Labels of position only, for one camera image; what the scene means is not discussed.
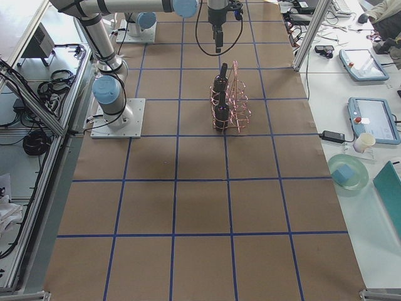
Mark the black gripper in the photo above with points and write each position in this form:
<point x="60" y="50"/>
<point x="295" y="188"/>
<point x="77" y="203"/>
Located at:
<point x="217" y="17"/>

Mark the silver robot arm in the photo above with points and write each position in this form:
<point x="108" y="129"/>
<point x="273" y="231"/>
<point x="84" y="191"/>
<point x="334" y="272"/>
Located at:
<point x="109" y="89"/>
<point x="141" y="22"/>

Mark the dark wine bottle in basket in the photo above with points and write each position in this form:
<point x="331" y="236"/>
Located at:
<point x="221" y="112"/>

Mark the black webcam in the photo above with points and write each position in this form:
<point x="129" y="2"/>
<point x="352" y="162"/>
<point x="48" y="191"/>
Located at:
<point x="325" y="50"/>

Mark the blue teach pendant far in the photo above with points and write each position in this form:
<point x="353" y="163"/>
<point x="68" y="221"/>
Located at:
<point x="362" y="65"/>

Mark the blue teach pendant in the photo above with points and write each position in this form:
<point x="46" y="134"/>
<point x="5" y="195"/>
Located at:
<point x="362" y="65"/>
<point x="373" y="116"/>

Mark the black power adapter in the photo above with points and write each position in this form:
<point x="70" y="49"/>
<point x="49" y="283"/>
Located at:
<point x="330" y="136"/>

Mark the blue teach pendant near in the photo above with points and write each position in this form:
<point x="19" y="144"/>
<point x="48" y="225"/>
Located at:
<point x="373" y="116"/>

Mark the white paper cup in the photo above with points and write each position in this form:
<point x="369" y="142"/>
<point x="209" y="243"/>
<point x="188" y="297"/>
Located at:
<point x="363" y="142"/>

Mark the grey electronics box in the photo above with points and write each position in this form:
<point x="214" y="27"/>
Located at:
<point x="40" y="46"/>

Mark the blue foam cube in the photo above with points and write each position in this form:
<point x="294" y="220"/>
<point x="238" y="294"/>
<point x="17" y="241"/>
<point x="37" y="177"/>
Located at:
<point x="342" y="173"/>

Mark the green glass bowl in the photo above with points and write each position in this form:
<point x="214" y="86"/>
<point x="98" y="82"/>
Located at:
<point x="359" y="180"/>

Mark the teal folder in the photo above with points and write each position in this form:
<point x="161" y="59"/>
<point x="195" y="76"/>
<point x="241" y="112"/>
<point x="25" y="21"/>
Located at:
<point x="387" y="184"/>

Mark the white crumpled cloth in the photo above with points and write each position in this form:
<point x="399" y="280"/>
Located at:
<point x="11" y="213"/>

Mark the copper wire wine basket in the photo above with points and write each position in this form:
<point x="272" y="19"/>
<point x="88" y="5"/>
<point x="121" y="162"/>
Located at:
<point x="239" y="114"/>

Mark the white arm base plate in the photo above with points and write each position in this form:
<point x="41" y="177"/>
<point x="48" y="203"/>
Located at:
<point x="135" y="34"/>
<point x="129" y="124"/>

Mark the aluminium frame post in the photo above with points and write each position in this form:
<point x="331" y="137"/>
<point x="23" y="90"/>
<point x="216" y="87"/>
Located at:
<point x="311" y="32"/>

